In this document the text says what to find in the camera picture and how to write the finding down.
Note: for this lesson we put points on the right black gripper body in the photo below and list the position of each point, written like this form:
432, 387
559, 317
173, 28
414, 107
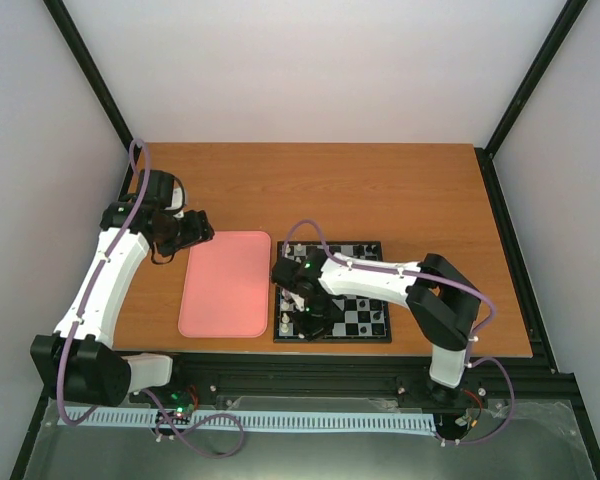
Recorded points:
320, 316

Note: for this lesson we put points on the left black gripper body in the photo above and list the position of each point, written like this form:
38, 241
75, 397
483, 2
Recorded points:
182, 236

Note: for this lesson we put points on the black aluminium frame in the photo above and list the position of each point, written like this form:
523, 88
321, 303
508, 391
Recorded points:
536, 377

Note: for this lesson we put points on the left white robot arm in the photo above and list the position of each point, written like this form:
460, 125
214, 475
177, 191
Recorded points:
100, 300

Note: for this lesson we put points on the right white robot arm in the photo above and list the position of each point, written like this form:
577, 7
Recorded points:
441, 300

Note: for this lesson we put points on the light blue cable duct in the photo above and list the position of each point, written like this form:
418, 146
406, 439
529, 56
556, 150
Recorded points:
267, 421

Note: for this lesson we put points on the black white chessboard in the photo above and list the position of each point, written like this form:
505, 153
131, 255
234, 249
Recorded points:
370, 324

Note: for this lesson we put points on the pink plastic tray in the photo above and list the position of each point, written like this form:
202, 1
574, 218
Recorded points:
226, 288

